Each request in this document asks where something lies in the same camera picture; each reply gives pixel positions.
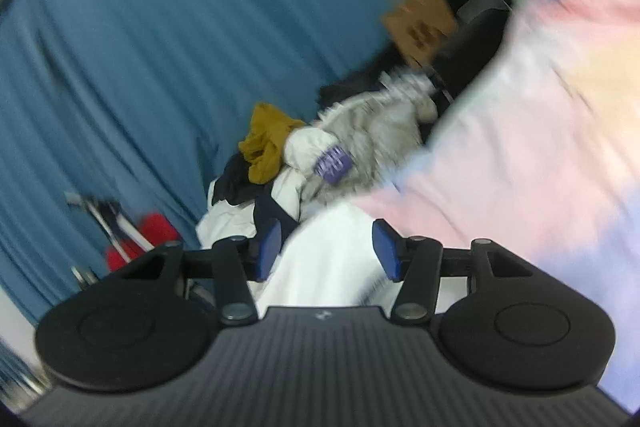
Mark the black armchair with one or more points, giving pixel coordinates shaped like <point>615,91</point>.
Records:
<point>475,42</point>

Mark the brown paper bag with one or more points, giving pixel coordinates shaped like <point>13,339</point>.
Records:
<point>420,27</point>

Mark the white crumpled garment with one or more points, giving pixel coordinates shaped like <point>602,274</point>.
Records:
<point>220,224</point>

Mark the mustard yellow cloth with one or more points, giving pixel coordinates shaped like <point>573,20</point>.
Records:
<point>267,142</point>

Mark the grey garment with purple label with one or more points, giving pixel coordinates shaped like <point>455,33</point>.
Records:
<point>370,132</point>

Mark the black cloth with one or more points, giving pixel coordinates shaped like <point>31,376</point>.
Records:
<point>237,187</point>

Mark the pastel pink blanket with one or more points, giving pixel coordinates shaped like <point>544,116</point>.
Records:
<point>540,147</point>

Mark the blue curtain panel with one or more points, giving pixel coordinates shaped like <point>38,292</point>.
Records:
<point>150,57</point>

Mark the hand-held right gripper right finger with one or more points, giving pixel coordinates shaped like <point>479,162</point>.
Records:
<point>387,252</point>

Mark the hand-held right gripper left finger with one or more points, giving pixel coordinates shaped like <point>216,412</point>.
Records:
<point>270,247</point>

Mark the white fleece garment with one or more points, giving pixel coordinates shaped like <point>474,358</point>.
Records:
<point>325,262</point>

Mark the dark cloth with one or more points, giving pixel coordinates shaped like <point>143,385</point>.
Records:
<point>350,89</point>

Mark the red cloth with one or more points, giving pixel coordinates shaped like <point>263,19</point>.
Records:
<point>150,234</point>

